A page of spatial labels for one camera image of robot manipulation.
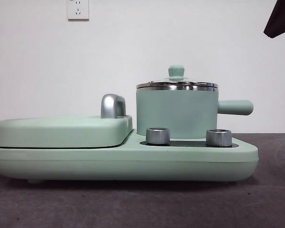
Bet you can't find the green griddle cover, silver handle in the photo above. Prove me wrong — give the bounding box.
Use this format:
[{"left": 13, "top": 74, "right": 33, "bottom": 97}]
[{"left": 0, "top": 94, "right": 133, "bottom": 148}]

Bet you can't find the white wall socket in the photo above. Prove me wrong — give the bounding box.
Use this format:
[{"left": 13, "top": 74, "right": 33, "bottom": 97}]
[{"left": 67, "top": 0, "right": 90, "bottom": 21}]

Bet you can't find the mint green breakfast maker base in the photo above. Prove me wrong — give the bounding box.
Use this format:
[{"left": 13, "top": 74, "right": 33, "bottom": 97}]
[{"left": 0, "top": 129, "right": 259, "bottom": 185}]

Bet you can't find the silver control knob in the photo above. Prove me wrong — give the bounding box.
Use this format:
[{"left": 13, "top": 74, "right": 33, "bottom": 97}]
[
  {"left": 146, "top": 127, "right": 171, "bottom": 145},
  {"left": 205, "top": 129, "right": 233, "bottom": 147}
]

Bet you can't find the glass lid with green knob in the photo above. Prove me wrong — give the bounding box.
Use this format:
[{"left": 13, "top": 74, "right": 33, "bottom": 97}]
[{"left": 136, "top": 65, "right": 219, "bottom": 88}]

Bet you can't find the mint green pot with handle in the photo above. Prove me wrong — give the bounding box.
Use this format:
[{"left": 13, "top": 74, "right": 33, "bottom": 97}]
[{"left": 136, "top": 82, "right": 255, "bottom": 141}]

